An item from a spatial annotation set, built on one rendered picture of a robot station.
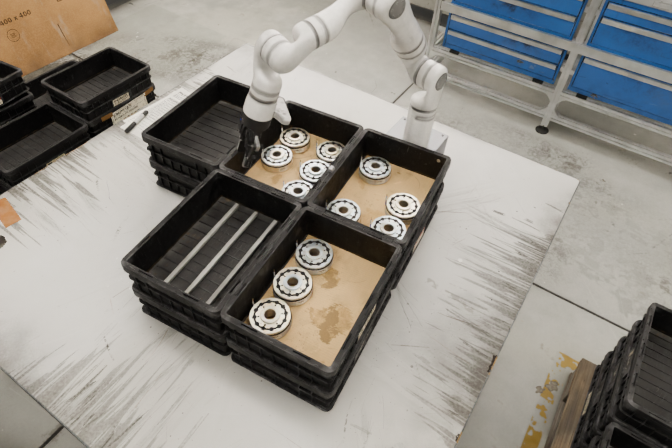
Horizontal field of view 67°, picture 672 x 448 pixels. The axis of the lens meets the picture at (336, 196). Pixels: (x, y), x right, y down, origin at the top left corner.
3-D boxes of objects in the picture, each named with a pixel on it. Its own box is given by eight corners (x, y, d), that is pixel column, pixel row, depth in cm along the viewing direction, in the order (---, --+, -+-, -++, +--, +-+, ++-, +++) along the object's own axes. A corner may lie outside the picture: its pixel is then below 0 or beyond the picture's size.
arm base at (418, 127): (408, 133, 186) (416, 94, 174) (431, 142, 183) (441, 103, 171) (397, 147, 180) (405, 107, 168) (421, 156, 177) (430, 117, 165)
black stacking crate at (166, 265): (221, 196, 159) (216, 169, 151) (303, 232, 150) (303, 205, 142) (130, 290, 134) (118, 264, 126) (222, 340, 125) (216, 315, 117)
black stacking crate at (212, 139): (220, 101, 193) (216, 75, 185) (287, 126, 184) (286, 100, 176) (147, 162, 168) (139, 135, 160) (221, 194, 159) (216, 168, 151)
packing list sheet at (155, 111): (178, 86, 217) (178, 85, 217) (219, 105, 209) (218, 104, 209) (116, 125, 198) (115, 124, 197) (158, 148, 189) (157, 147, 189)
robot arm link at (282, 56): (277, 60, 108) (328, 33, 113) (253, 37, 112) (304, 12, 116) (279, 84, 114) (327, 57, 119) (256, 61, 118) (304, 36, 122)
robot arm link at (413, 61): (403, 18, 144) (429, 31, 140) (426, 62, 168) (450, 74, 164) (384, 46, 145) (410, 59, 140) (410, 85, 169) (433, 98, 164)
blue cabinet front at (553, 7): (442, 45, 326) (462, -46, 285) (553, 83, 300) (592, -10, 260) (441, 47, 324) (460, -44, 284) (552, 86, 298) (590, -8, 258)
